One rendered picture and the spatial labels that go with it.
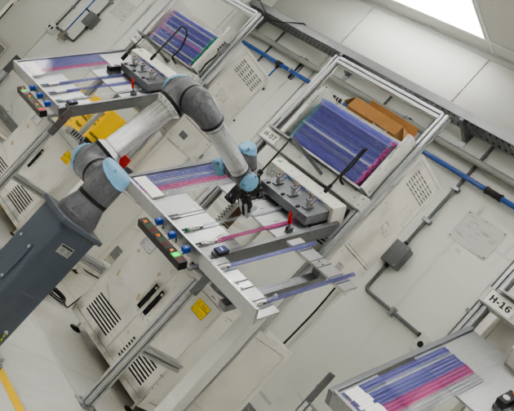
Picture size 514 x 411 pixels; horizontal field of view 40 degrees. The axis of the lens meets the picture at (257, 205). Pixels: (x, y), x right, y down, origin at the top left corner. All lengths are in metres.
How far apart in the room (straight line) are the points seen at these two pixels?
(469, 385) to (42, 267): 1.46
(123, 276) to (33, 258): 1.08
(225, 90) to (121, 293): 1.54
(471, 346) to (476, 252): 1.88
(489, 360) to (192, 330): 1.21
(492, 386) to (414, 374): 0.27
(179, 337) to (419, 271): 1.98
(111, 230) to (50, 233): 2.04
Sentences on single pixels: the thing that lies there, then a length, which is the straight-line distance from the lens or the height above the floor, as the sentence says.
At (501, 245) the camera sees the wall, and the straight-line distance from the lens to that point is 4.51.
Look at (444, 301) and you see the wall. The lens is 4.44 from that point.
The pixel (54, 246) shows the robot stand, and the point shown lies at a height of 0.45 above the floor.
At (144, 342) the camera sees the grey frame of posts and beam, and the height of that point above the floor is 0.33.
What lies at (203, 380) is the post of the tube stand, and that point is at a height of 0.40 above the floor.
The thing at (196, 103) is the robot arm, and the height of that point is 1.12.
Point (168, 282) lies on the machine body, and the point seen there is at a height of 0.50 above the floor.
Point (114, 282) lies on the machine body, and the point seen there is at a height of 0.31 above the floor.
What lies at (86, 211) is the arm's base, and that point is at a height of 0.60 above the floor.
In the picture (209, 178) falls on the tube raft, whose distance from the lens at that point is 3.27.
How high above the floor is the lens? 0.91
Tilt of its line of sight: 2 degrees up
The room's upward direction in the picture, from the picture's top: 43 degrees clockwise
